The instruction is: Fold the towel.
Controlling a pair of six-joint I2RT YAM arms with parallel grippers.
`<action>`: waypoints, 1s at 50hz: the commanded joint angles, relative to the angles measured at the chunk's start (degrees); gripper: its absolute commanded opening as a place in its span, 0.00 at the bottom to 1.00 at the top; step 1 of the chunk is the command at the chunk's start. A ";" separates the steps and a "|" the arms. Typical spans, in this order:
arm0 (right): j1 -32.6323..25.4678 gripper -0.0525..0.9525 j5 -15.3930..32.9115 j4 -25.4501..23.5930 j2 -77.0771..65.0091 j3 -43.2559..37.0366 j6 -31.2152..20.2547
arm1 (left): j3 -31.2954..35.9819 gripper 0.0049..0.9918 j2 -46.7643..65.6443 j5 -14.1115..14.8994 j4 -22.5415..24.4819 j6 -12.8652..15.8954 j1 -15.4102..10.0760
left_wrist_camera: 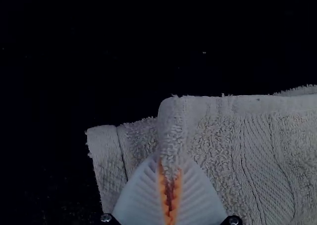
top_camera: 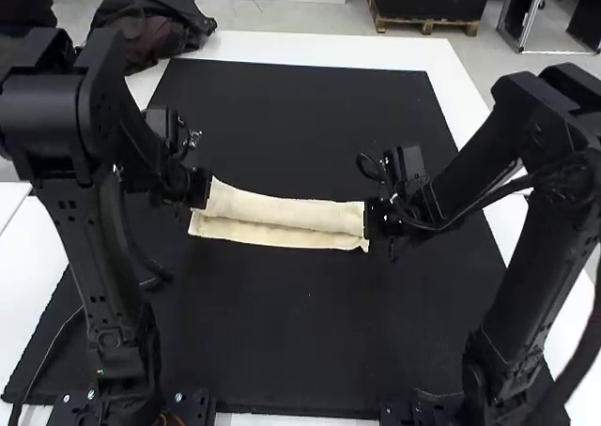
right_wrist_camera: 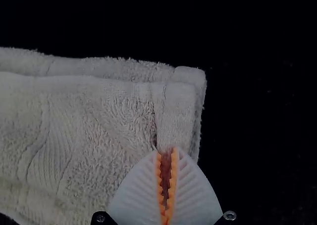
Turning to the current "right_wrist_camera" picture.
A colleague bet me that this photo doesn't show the black mat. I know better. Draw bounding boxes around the black mat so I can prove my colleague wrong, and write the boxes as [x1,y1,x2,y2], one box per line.
[0,0,317,225]

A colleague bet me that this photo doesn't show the pale towel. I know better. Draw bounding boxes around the pale towel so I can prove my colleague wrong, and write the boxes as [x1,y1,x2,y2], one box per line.
[0,47,208,225]

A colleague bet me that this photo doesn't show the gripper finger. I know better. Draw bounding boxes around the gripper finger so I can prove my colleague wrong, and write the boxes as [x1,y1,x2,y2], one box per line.
[91,150,164,225]
[169,146,237,225]

